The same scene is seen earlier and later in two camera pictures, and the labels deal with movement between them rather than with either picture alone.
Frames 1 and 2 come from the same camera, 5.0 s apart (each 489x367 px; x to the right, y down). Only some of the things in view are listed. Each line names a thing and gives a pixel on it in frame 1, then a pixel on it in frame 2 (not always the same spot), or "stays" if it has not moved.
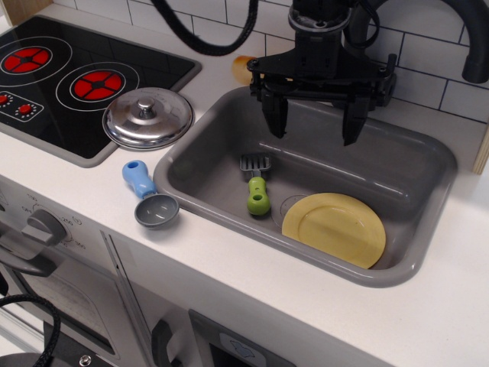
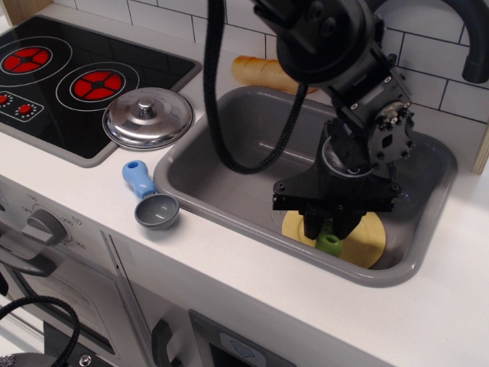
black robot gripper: [317, 67] -> [324, 188]
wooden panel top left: [21, 10] stays
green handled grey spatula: [258, 199] -> [327, 240]
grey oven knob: [45, 226] stays
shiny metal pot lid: [147, 118] stays
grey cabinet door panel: [214, 345] stays
